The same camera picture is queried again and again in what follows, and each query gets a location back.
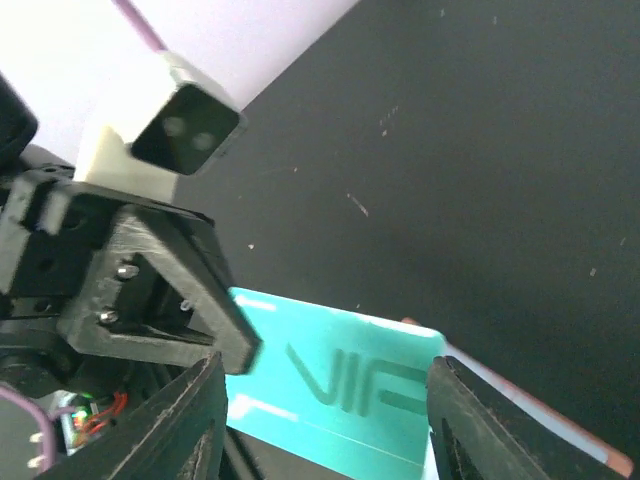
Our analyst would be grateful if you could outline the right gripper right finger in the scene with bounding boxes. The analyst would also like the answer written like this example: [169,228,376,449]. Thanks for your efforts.
[427,357,548,479]

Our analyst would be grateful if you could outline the left small circuit board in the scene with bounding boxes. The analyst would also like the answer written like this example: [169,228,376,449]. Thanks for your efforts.
[59,392,128,455]

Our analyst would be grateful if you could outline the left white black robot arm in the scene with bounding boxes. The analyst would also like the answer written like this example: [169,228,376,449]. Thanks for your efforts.
[1,82,261,398]

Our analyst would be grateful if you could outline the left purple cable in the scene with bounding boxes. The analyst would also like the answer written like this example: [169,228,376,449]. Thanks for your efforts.
[112,0,169,54]

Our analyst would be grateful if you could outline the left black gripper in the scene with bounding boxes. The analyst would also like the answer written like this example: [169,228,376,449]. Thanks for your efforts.
[1,171,260,375]

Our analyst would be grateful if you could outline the brown leather card holder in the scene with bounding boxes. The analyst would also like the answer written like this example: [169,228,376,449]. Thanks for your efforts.
[423,345,636,479]

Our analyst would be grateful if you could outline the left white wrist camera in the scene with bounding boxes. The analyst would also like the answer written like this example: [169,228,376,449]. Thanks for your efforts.
[73,51,246,203]

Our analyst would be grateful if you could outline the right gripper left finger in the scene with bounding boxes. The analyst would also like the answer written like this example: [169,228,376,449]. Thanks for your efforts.
[38,353,228,480]

